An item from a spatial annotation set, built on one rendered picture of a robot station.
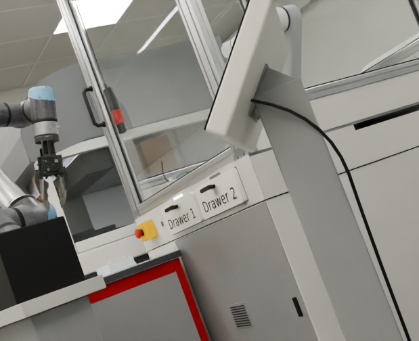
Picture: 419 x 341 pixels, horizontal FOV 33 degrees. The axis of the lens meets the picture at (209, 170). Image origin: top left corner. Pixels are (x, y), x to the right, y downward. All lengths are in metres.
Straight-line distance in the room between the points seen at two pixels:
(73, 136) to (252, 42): 1.98
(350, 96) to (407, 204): 0.40
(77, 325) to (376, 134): 1.13
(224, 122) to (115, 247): 1.90
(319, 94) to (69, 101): 1.49
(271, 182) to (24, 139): 1.52
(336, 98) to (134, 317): 1.04
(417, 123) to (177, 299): 1.06
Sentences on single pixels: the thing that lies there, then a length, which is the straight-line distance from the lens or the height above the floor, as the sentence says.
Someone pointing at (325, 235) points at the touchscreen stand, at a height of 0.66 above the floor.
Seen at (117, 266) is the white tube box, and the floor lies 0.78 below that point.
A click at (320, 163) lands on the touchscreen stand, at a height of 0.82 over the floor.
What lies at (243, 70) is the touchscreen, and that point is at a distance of 1.50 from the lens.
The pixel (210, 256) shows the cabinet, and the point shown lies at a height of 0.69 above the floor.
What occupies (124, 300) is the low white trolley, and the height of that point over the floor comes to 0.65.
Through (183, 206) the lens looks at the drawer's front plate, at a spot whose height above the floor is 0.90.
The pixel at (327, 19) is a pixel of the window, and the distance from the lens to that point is 2.48.
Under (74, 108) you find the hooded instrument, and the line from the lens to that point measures 3.43.
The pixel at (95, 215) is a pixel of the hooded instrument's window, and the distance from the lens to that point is 3.34.
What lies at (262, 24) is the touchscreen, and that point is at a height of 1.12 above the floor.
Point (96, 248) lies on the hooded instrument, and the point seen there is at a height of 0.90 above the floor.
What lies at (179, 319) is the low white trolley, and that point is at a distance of 2.64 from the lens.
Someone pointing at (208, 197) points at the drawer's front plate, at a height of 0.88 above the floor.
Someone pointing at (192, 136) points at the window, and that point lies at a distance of 2.41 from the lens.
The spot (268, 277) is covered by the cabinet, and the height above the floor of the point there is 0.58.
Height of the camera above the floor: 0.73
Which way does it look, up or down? 6 degrees up
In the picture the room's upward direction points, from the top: 20 degrees counter-clockwise
